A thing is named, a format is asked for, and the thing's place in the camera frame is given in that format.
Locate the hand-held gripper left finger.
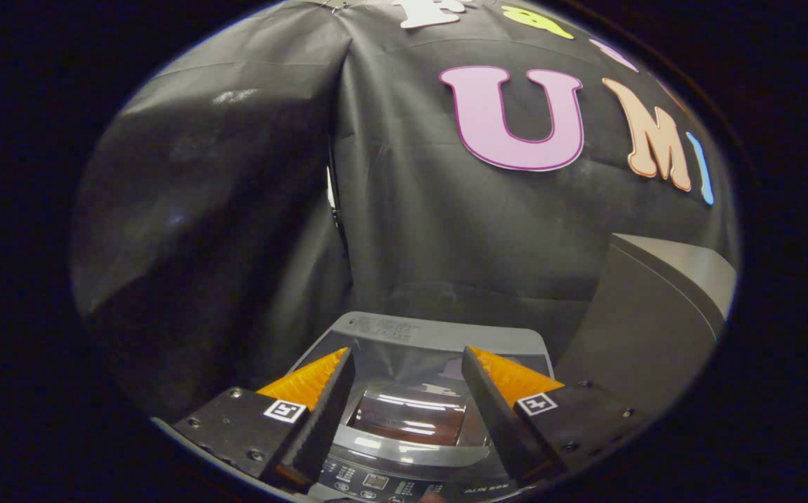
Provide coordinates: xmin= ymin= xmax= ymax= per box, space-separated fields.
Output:
xmin=173 ymin=347 xmax=356 ymax=490

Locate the beige cabinet with dark frame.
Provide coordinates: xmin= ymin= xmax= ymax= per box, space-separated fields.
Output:
xmin=554 ymin=234 xmax=737 ymax=427

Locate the black backdrop cloth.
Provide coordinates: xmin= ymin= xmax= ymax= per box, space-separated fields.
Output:
xmin=68 ymin=0 xmax=737 ymax=420

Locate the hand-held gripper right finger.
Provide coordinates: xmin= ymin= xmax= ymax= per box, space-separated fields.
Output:
xmin=461 ymin=346 xmax=646 ymax=483

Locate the grey washing machine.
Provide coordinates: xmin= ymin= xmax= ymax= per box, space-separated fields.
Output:
xmin=285 ymin=311 xmax=558 ymax=503

